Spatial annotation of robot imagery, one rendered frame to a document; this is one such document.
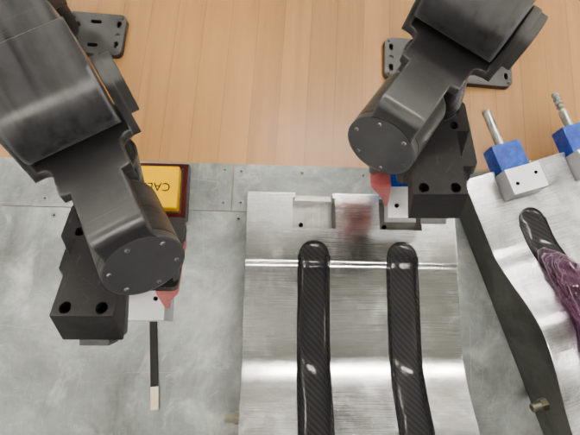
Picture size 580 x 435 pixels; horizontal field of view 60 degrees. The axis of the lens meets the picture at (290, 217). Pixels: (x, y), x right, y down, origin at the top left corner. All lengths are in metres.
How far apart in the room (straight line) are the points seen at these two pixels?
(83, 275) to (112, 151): 0.10
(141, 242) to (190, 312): 0.37
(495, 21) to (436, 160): 0.12
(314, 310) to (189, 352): 0.18
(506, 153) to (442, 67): 0.35
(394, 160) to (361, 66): 0.44
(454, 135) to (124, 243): 0.29
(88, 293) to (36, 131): 0.12
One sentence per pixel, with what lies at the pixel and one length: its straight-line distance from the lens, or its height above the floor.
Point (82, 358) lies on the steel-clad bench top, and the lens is 0.72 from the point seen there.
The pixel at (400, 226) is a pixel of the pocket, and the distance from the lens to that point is 0.66.
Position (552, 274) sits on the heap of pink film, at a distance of 0.70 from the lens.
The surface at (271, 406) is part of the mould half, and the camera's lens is 0.58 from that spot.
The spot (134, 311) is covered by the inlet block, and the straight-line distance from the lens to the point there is 0.54.
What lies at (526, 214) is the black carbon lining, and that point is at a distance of 0.74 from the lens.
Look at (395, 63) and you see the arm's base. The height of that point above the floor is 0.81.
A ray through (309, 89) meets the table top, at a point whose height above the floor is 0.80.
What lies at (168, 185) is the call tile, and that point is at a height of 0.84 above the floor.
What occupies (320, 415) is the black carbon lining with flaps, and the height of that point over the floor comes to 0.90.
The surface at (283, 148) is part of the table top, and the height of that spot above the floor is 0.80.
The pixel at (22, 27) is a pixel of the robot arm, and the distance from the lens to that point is 0.36.
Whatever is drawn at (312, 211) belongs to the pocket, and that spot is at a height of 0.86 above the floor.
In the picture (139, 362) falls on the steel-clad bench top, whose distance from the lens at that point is 0.70.
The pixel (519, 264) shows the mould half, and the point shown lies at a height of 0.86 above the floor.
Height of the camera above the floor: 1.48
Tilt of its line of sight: 75 degrees down
